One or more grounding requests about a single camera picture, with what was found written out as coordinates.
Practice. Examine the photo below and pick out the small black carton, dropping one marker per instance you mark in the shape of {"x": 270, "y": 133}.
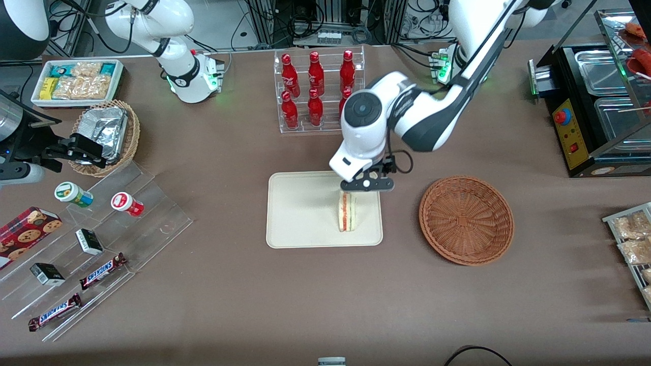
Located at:
{"x": 89, "y": 241}
{"x": 47, "y": 273}

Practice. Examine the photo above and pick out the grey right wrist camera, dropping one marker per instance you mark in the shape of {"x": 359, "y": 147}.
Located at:
{"x": 20, "y": 174}

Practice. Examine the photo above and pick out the tan wicker basket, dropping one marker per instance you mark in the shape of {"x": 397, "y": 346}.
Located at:
{"x": 132, "y": 137}

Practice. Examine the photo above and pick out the black food warmer machine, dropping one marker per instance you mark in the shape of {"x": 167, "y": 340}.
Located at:
{"x": 585, "y": 101}

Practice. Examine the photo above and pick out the white power strip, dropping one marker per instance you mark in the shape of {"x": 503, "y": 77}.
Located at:
{"x": 329, "y": 37}

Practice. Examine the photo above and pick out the red soda bottle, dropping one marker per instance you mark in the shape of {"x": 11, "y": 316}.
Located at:
{"x": 316, "y": 73}
{"x": 315, "y": 109}
{"x": 344, "y": 99}
{"x": 347, "y": 71}
{"x": 290, "y": 76}
{"x": 289, "y": 112}

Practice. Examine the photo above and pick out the white rectangular snack bin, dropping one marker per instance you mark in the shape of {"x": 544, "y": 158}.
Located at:
{"x": 119, "y": 76}

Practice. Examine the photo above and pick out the small clear cracker bag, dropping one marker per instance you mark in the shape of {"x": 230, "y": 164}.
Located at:
{"x": 87, "y": 69}

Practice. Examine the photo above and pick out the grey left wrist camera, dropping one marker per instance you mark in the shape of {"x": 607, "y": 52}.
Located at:
{"x": 368, "y": 184}

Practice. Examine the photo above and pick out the triangular sandwich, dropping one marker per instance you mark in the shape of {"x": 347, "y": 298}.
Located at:
{"x": 347, "y": 213}

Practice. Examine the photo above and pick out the red cookie box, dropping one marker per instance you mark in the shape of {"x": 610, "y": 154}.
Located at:
{"x": 25, "y": 234}

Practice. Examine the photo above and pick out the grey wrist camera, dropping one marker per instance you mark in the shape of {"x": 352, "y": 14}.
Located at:
{"x": 20, "y": 174}
{"x": 368, "y": 184}

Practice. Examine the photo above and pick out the clear acrylic bottle rack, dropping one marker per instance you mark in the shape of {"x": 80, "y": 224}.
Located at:
{"x": 305, "y": 127}

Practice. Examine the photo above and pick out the brown round wicker basket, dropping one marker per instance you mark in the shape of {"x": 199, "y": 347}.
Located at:
{"x": 465, "y": 221}

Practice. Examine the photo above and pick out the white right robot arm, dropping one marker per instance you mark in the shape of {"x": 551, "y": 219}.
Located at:
{"x": 183, "y": 76}

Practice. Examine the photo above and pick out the teal snack packet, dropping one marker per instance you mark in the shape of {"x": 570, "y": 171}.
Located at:
{"x": 108, "y": 68}
{"x": 60, "y": 70}

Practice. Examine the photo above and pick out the red lid snack cup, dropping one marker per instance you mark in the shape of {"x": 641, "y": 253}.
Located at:
{"x": 124, "y": 202}

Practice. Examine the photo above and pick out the red emergency stop button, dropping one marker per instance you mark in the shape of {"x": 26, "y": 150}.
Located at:
{"x": 561, "y": 117}

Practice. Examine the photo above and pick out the Snickers chocolate bar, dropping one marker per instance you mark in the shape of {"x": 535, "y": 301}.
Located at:
{"x": 101, "y": 271}
{"x": 55, "y": 312}

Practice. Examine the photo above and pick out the cream plastic tray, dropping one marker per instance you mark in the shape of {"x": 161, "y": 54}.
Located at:
{"x": 305, "y": 213}

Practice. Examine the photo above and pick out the clear pastry bag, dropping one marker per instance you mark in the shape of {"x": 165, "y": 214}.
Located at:
{"x": 633, "y": 226}
{"x": 635, "y": 251}

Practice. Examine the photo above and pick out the green lid snack cup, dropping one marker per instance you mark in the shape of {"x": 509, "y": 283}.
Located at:
{"x": 71, "y": 193}

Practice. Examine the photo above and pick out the grey device edge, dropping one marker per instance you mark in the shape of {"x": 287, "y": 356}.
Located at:
{"x": 331, "y": 362}

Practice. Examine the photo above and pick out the clear acrylic stepped display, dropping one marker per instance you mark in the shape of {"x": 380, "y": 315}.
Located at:
{"x": 152, "y": 223}

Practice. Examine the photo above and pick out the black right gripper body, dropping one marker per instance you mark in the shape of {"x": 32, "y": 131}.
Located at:
{"x": 31, "y": 147}

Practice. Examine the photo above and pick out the yellow snack packet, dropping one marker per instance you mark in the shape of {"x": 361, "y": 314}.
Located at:
{"x": 48, "y": 89}

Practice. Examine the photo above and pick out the silver foil food pack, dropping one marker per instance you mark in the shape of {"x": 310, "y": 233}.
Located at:
{"x": 104, "y": 127}

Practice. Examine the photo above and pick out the large clear cracker bag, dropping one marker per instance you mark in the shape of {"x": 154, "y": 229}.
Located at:
{"x": 84, "y": 87}

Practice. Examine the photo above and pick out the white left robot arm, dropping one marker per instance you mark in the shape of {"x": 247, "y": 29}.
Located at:
{"x": 432, "y": 117}

